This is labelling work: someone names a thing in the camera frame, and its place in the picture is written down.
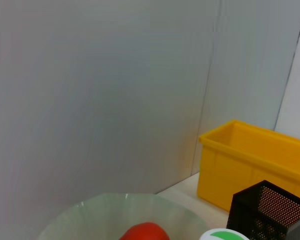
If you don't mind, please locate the orange fruit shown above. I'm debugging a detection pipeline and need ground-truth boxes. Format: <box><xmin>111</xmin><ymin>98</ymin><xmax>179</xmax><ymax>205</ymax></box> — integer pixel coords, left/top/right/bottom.
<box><xmin>118</xmin><ymin>221</ymin><xmax>171</xmax><ymax>240</ymax></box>

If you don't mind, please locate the pale green glass fruit bowl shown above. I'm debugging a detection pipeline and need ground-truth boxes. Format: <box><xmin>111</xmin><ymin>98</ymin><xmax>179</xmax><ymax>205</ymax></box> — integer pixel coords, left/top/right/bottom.
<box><xmin>36</xmin><ymin>192</ymin><xmax>208</xmax><ymax>240</ymax></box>

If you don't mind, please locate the yellow plastic bin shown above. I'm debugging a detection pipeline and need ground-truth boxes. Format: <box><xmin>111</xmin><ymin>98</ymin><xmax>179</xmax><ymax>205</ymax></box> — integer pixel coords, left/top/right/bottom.
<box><xmin>196</xmin><ymin>119</ymin><xmax>300</xmax><ymax>213</ymax></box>

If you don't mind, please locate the black mesh pen holder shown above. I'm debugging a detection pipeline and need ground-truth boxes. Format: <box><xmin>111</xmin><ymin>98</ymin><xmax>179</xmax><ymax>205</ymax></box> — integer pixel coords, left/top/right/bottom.
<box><xmin>226</xmin><ymin>179</ymin><xmax>300</xmax><ymax>240</ymax></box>

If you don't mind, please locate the clear water bottle green label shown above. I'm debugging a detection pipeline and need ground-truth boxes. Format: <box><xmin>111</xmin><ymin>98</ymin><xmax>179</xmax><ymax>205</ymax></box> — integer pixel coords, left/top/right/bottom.
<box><xmin>199</xmin><ymin>227</ymin><xmax>251</xmax><ymax>240</ymax></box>

